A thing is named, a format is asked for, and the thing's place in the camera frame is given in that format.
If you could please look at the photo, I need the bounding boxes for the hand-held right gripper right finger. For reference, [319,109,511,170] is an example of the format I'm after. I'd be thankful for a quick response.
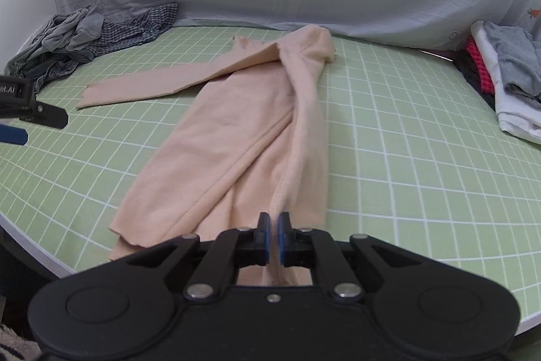
[278,211,428,302]

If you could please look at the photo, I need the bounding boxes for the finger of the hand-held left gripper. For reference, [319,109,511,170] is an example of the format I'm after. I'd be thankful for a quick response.
[0,124,29,146]
[19,101,69,129]

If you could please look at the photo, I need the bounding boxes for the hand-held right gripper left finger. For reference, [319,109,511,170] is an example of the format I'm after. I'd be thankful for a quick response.
[126,211,271,301]

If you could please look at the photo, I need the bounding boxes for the peach long-sleeve shirt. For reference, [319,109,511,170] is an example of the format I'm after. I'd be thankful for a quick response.
[76,25,336,288]

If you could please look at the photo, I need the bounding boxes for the stack of folded clothes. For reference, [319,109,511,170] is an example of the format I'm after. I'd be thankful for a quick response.
[470,20,541,144]

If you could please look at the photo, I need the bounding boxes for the blue denim jeans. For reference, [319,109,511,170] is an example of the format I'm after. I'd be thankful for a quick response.
[21,48,96,80]

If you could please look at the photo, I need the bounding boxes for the grey crumpled garment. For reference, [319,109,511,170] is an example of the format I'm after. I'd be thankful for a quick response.
[40,10,106,53]

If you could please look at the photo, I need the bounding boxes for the blue checked shirt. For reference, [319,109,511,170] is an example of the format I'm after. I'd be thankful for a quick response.
[8,2,179,93]

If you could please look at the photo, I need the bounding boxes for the green grid mat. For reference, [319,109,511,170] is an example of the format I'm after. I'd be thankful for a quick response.
[0,25,541,338]

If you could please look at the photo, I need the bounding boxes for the striped fuzzy rug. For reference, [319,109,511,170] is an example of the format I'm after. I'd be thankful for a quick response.
[0,323,43,361]

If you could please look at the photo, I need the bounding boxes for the black folded garment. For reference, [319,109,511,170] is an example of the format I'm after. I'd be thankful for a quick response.
[454,48,497,112]

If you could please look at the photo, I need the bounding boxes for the red folded garment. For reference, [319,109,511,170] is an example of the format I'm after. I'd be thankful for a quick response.
[465,39,495,95]

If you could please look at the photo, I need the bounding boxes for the grey folded garment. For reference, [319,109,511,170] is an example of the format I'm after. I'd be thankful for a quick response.
[484,22,541,106]

